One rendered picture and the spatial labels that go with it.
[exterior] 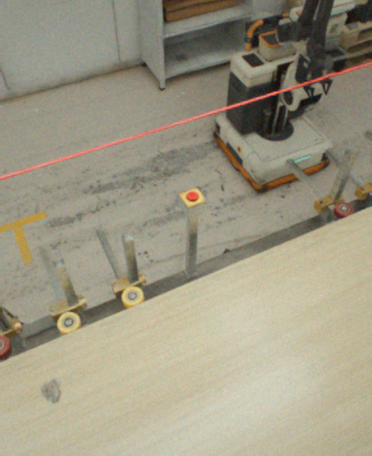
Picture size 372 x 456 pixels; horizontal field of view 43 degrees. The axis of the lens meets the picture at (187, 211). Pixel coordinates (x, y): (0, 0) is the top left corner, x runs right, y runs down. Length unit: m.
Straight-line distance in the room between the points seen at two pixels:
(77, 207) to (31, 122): 1.03
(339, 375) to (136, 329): 0.72
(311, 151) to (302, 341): 1.84
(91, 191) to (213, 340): 1.93
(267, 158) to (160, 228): 0.86
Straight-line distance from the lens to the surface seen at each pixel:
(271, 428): 1.66
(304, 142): 3.40
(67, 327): 1.80
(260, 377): 1.71
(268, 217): 3.25
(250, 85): 3.09
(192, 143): 3.71
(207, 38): 4.70
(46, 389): 1.72
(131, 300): 1.81
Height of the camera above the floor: 2.48
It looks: 50 degrees down
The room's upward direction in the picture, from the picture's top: 1 degrees clockwise
